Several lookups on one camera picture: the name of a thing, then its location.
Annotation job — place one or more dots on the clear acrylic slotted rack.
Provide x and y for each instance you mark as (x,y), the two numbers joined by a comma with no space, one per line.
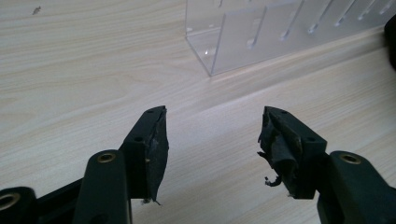
(274,34)

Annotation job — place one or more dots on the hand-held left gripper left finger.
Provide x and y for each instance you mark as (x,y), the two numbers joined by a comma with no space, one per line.
(146,149)

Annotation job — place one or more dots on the dark object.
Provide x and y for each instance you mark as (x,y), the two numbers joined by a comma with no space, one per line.
(391,40)

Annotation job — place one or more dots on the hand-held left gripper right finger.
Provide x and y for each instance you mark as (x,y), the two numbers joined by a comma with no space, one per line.
(289,146)

